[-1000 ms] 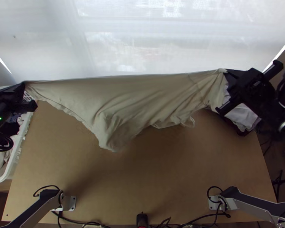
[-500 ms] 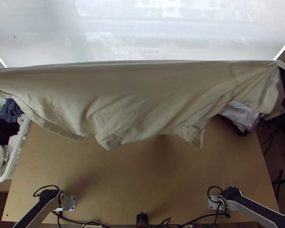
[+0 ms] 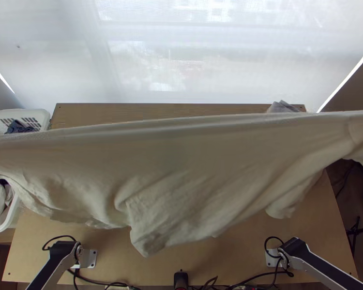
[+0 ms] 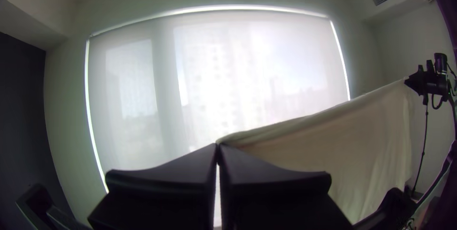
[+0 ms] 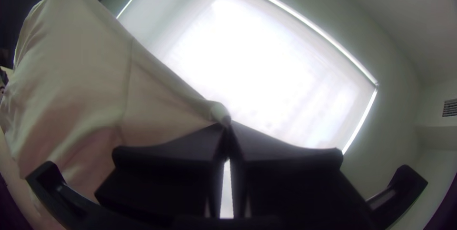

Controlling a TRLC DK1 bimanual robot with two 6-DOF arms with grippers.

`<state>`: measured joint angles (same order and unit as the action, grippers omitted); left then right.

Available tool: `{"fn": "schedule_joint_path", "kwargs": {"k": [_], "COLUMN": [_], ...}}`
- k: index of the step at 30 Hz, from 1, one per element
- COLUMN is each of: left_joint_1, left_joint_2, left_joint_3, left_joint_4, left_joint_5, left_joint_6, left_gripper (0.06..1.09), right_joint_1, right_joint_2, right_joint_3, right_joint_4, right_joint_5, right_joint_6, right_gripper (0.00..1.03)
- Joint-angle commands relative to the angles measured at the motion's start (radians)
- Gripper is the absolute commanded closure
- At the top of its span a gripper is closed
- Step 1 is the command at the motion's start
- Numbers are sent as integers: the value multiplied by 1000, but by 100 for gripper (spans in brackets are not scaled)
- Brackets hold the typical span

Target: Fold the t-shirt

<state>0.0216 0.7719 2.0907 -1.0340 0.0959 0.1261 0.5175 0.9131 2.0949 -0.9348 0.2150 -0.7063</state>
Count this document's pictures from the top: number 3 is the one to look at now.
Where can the white t-shirt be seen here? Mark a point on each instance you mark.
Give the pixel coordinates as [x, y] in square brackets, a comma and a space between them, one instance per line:
[169, 166]

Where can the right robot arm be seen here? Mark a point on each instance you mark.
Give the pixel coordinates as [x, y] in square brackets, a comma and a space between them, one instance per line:
[309, 260]

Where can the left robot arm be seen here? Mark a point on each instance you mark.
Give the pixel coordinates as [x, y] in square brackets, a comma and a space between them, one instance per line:
[60, 263]

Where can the pile of folded clothes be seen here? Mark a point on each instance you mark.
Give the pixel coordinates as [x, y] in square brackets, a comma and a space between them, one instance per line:
[279, 107]

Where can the black tripod stand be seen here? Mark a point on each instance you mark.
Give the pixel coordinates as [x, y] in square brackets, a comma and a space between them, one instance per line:
[357, 231]

